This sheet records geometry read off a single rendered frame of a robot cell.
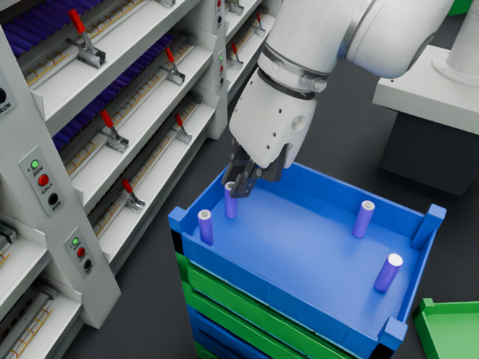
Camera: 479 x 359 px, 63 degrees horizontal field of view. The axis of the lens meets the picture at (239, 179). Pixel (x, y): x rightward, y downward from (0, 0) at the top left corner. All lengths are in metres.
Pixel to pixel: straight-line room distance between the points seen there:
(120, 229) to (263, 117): 0.57
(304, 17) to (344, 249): 0.32
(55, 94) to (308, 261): 0.46
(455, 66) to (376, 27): 0.77
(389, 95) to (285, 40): 0.65
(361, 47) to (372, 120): 1.09
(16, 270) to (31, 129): 0.23
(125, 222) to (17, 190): 0.38
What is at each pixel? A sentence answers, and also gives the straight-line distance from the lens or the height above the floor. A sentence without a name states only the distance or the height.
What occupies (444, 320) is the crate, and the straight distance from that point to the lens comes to 1.06.
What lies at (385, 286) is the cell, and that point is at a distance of 0.54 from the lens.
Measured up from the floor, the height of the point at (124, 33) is 0.53.
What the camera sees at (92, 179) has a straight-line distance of 0.80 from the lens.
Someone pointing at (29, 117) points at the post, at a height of 0.54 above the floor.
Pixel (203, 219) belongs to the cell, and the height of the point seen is 0.47.
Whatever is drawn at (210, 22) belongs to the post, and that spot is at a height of 0.41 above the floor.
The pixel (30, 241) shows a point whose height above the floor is 0.33.
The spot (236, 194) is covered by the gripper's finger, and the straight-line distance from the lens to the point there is 0.54.
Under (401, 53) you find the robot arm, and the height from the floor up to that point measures 0.68.
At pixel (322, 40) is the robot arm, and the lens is 0.43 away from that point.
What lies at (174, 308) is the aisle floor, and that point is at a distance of 0.98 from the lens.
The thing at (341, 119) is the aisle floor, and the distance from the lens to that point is 1.48.
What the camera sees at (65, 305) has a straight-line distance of 0.88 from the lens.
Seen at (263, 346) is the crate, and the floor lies 0.26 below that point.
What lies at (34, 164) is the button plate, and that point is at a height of 0.48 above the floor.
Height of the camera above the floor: 0.87
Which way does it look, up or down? 46 degrees down
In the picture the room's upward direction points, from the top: straight up
